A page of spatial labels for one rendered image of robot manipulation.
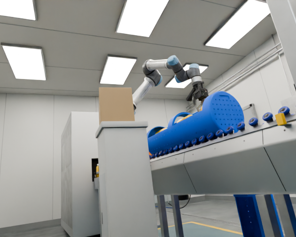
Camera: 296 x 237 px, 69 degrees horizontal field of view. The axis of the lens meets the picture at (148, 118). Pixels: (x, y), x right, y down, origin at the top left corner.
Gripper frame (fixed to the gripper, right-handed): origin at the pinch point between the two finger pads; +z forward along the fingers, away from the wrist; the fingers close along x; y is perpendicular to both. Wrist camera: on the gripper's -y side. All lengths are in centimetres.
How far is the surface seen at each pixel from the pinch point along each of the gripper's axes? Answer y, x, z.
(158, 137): -38.6, -14.1, 10.2
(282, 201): 39, 5, 60
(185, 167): -9.9, -13.0, 37.5
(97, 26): -192, -17, -222
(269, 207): 40, -7, 61
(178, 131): -10.9, -13.8, 12.2
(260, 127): 49, -12, 26
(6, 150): -509, -171, -70
